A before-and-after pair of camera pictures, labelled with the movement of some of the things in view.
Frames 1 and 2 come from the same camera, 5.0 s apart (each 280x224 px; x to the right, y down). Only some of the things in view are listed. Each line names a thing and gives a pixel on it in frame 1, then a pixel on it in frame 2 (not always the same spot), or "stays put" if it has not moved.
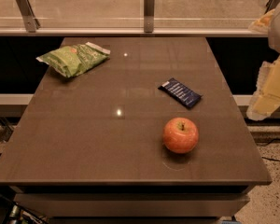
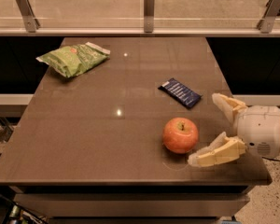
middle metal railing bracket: x=148 y=9 stays put
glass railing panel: x=122 y=7 stays put
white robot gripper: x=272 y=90 to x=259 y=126
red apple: x=180 y=135 stays put
